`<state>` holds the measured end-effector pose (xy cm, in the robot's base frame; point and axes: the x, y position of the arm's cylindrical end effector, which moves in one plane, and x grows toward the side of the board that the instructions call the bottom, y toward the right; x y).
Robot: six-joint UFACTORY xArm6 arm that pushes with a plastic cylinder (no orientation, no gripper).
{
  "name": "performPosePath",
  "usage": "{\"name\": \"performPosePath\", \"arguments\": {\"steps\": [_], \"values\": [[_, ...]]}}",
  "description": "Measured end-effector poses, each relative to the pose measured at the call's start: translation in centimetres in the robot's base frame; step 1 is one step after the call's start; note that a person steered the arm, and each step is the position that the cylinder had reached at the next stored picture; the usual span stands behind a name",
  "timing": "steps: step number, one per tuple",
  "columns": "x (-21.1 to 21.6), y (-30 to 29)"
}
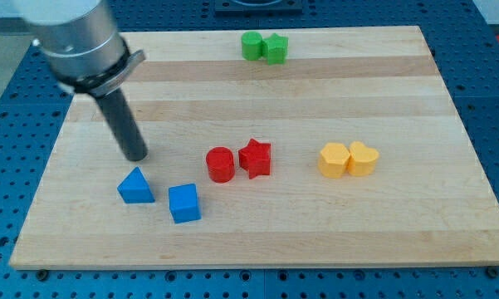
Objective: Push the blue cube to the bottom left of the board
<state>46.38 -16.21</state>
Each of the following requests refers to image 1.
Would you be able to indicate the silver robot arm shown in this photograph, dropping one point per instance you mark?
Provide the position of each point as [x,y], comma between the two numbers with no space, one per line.
[81,42]

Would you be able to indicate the wooden board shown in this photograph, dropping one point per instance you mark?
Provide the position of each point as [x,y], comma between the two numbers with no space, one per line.
[428,202]

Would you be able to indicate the blue cube block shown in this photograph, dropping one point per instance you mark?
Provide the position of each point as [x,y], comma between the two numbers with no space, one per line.
[184,203]

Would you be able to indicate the red star block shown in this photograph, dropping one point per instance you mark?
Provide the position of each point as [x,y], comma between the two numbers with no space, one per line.
[256,158]

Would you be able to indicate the red cylinder block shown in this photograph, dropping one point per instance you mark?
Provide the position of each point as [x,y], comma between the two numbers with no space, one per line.
[220,163]

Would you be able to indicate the yellow hexagon block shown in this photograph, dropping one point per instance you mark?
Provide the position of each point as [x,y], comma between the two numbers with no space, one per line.
[333,160]

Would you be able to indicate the green star block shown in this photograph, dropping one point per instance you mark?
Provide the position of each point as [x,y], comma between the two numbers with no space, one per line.
[275,49]

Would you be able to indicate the green cylinder block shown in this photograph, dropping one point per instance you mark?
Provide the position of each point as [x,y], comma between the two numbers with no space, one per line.
[251,46]

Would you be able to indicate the yellow heart block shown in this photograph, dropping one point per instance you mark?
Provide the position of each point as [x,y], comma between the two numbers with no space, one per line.
[363,159]

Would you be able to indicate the blue triangle block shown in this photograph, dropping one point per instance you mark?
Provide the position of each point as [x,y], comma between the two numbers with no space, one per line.
[134,188]

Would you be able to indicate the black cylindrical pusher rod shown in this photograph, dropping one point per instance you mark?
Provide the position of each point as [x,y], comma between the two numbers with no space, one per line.
[118,116]

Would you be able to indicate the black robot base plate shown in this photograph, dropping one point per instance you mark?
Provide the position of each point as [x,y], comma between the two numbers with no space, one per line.
[259,7]

